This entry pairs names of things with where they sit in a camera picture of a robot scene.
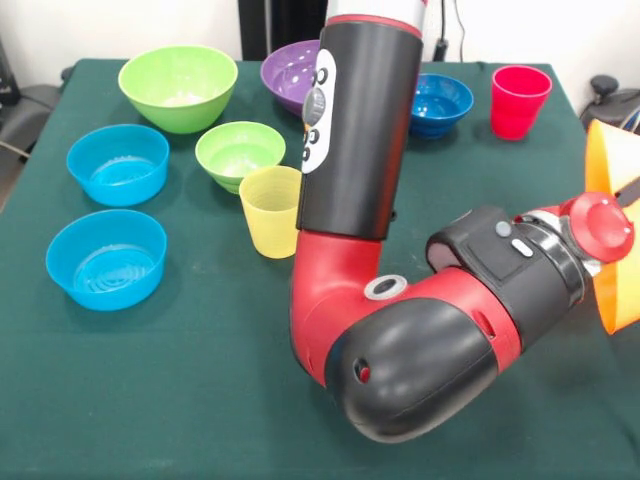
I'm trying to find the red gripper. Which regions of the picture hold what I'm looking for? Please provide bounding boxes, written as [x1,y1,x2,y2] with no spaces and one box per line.
[568,175,640,265]

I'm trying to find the large orange bowl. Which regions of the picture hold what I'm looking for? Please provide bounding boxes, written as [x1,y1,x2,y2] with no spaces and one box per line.
[583,118,640,335]

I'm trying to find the large green bowl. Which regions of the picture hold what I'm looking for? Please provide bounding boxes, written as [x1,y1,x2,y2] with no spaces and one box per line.
[117,44,239,135]

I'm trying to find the red cup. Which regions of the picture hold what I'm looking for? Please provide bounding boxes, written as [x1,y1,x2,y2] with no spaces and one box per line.
[490,65,554,142]

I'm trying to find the dark blue bowl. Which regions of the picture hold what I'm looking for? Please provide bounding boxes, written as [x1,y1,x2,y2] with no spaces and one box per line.
[409,73,475,140]

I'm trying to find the yellow cup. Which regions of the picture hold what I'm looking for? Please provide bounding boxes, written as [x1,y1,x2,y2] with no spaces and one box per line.
[237,165,303,260]

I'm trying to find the purple bowl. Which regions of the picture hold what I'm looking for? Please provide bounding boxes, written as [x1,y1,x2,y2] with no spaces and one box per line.
[260,39,322,119]

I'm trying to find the small green bowl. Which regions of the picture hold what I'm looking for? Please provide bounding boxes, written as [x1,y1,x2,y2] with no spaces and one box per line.
[194,120,287,195]

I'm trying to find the light blue bowl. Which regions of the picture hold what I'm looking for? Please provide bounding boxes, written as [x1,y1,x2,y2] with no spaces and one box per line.
[66,123,171,208]
[45,209,168,312]

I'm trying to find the dark green tablecloth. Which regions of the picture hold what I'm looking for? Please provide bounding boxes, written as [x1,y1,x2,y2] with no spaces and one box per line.
[0,58,640,480]

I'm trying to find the bundle of floor cables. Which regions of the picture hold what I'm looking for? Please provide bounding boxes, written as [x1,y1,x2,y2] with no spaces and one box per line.
[617,102,640,135]

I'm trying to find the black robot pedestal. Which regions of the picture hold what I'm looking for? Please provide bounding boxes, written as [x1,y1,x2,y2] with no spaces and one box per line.
[238,0,331,62]

